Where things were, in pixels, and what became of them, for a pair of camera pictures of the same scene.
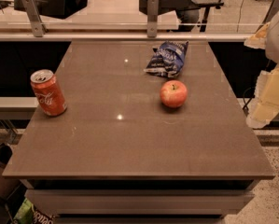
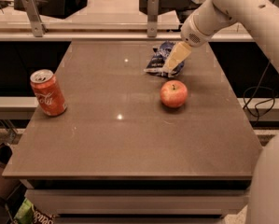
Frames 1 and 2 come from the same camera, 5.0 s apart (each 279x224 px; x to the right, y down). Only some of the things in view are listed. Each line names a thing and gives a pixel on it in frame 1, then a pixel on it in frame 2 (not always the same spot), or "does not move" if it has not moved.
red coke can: x=48 y=91 does not move
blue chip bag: x=167 y=60 does not move
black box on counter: x=54 y=1 does not move
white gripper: x=278 y=41 -> x=192 y=35
